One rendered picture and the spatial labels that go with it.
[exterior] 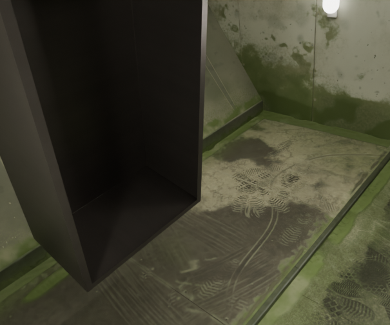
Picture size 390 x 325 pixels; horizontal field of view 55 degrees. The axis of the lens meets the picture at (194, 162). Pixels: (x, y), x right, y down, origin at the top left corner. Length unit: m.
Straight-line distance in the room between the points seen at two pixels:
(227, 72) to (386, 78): 1.17
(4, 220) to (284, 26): 2.23
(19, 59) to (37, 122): 0.15
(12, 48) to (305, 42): 2.35
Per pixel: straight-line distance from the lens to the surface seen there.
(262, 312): 1.78
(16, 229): 2.19
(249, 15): 3.15
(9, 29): 0.84
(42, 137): 0.96
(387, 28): 2.70
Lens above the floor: 1.47
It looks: 31 degrees down
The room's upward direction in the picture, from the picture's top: 9 degrees counter-clockwise
